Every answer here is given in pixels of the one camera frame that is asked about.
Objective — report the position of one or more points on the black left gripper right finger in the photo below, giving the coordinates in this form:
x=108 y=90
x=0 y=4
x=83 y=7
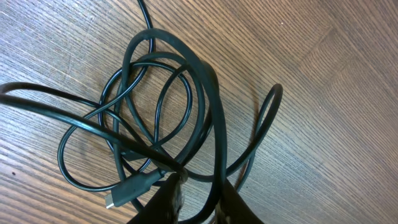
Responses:
x=231 y=208

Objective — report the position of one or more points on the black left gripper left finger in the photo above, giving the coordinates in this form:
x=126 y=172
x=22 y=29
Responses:
x=164 y=207

